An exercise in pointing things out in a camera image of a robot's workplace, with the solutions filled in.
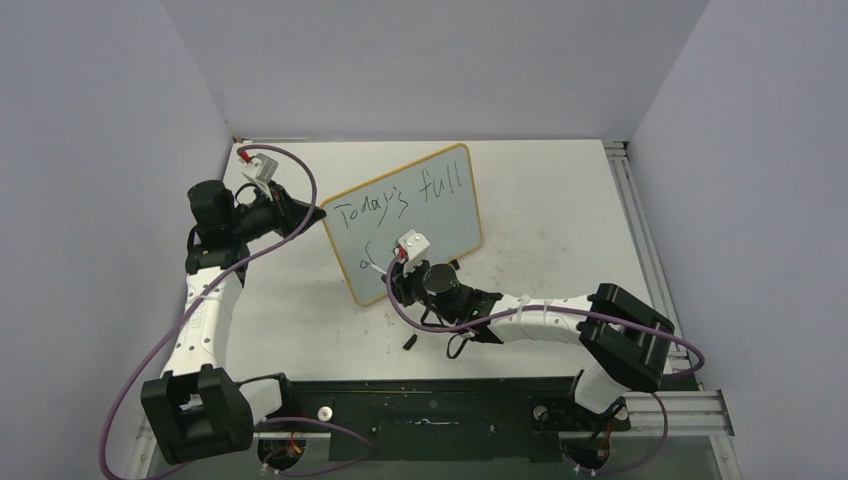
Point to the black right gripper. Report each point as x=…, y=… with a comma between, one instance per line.
x=401, y=283

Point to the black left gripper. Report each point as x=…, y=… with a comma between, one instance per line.
x=287, y=212

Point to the black whiteboard marker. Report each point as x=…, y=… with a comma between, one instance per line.
x=377, y=268

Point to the black marker cap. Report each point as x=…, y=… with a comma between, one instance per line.
x=410, y=342

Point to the yellow-framed whiteboard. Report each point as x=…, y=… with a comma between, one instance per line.
x=435, y=195

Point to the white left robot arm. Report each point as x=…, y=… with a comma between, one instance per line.
x=196, y=410

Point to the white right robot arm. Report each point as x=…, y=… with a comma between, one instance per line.
x=627, y=339

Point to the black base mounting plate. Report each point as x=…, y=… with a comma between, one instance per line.
x=537, y=419

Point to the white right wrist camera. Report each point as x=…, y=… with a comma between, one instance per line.
x=414, y=248

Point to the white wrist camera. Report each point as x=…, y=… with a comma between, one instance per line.
x=259, y=170
x=414, y=248

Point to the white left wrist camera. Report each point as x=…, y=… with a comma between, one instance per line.
x=259, y=170

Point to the aluminium rail frame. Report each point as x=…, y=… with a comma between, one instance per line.
x=691, y=410

